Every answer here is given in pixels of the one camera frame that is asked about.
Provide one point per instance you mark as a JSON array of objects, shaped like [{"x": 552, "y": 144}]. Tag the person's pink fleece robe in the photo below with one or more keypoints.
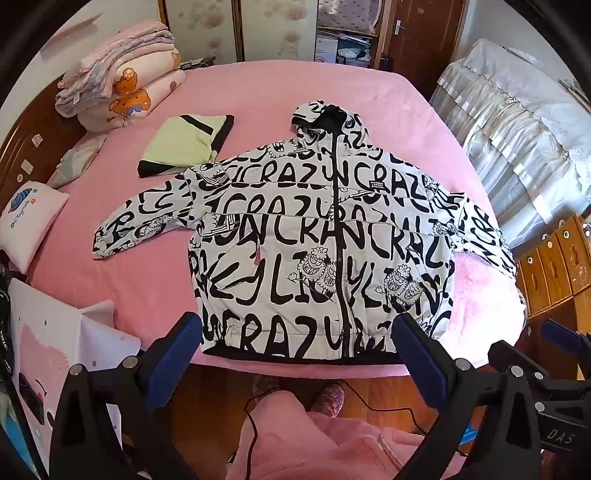
[{"x": 323, "y": 443}]

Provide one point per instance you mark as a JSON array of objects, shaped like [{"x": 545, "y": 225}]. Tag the green black folded garment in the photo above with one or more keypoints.
[{"x": 184, "y": 143}]

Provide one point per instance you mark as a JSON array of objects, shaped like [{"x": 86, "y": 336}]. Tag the wooden headboard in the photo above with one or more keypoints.
[{"x": 32, "y": 138}]

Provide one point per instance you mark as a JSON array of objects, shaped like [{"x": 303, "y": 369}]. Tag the pink bed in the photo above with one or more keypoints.
[{"x": 369, "y": 115}]

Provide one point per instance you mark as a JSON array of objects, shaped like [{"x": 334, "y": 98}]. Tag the pale pink fleece blanket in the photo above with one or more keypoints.
[{"x": 489, "y": 286}]

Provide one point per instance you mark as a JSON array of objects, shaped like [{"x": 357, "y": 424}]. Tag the white lace furniture cover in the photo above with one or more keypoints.
[{"x": 512, "y": 120}]

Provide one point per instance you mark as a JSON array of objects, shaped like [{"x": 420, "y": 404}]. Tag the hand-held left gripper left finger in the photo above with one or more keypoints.
[{"x": 178, "y": 350}]

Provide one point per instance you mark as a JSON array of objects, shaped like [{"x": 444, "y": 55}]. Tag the pink floral folded quilt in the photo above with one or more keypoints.
[{"x": 115, "y": 50}]

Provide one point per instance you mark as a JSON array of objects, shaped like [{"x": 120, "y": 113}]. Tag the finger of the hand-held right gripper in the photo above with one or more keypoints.
[
  {"x": 565, "y": 337},
  {"x": 512, "y": 355}
]

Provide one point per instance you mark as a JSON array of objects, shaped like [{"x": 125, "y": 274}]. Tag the white pink printed box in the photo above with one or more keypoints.
[{"x": 51, "y": 341}]

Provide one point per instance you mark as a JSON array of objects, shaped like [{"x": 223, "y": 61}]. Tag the small floral pillow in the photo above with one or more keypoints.
[{"x": 78, "y": 159}]

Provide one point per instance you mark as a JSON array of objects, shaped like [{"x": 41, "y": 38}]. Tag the floral door wardrobe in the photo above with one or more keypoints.
[{"x": 277, "y": 27}]

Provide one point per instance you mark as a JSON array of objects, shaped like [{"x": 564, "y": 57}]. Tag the black white printed jacket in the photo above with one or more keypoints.
[{"x": 277, "y": 230}]

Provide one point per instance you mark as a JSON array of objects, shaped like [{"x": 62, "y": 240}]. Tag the pink knitted slipper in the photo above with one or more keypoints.
[{"x": 328, "y": 398}]

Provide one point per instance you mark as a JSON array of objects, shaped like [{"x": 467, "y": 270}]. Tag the wooden drawer cabinet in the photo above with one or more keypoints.
[{"x": 554, "y": 267}]

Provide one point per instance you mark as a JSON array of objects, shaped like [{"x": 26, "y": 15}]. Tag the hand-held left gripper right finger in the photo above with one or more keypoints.
[{"x": 418, "y": 357}]

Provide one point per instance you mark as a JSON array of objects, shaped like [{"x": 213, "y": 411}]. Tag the pink square printed pillow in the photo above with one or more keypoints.
[{"x": 30, "y": 221}]

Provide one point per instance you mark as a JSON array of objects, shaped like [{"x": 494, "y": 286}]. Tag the brown wooden door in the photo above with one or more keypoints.
[{"x": 425, "y": 32}]

